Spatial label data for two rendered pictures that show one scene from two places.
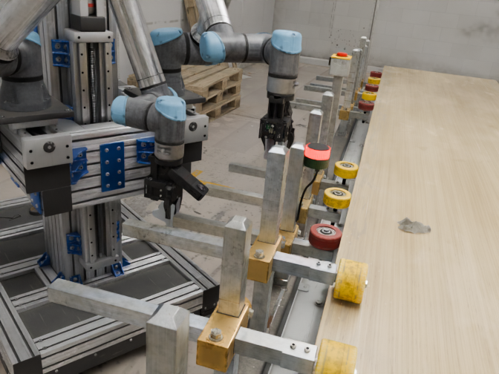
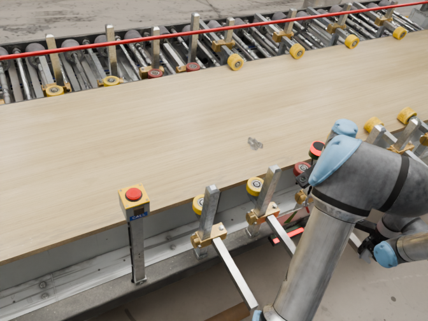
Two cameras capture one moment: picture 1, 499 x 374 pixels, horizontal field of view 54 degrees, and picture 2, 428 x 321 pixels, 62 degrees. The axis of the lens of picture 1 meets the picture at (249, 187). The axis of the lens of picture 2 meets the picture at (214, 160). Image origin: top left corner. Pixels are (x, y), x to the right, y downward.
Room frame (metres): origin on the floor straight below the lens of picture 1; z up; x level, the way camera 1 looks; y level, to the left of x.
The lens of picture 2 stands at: (2.19, 0.24, 2.03)
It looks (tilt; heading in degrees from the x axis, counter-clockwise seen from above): 46 degrees down; 221
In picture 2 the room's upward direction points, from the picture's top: 10 degrees clockwise
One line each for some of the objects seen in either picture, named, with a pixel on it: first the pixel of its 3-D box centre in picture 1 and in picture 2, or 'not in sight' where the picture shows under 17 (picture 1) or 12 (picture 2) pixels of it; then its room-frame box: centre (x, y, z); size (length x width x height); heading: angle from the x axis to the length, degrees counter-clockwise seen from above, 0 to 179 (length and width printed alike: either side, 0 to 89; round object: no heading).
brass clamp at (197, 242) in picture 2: (314, 180); (208, 236); (1.60, -0.23, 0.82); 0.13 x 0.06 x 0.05; 166
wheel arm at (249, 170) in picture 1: (287, 177); (223, 255); (1.61, -0.13, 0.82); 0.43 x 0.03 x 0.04; 76
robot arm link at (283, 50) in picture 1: (284, 53); (341, 137); (1.26, -0.06, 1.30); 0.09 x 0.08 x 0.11; 25
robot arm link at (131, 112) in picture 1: (138, 111); (420, 240); (1.23, 0.30, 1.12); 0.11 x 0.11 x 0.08; 74
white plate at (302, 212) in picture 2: not in sight; (297, 214); (1.18, -0.10, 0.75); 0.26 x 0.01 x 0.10; 166
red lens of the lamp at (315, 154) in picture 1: (317, 151); (318, 148); (1.13, -0.16, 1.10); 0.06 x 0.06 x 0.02
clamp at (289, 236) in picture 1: (286, 240); (309, 193); (1.12, -0.11, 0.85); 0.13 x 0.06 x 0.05; 166
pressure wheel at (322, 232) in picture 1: (323, 248); (300, 175); (1.08, -0.20, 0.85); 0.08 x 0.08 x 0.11
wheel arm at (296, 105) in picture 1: (327, 110); not in sight; (2.58, -0.38, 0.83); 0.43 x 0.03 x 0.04; 76
